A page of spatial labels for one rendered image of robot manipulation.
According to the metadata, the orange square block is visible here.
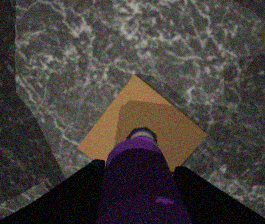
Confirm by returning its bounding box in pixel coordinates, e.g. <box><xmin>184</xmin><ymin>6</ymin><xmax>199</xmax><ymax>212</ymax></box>
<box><xmin>77</xmin><ymin>73</ymin><xmax>208</xmax><ymax>175</ymax></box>

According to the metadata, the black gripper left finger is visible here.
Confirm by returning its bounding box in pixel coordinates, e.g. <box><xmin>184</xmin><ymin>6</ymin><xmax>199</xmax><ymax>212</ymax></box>
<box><xmin>0</xmin><ymin>160</ymin><xmax>105</xmax><ymax>224</ymax></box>

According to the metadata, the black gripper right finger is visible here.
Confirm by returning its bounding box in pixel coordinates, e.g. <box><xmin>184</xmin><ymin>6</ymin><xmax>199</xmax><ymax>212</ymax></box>
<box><xmin>173</xmin><ymin>165</ymin><xmax>265</xmax><ymax>224</ymax></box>

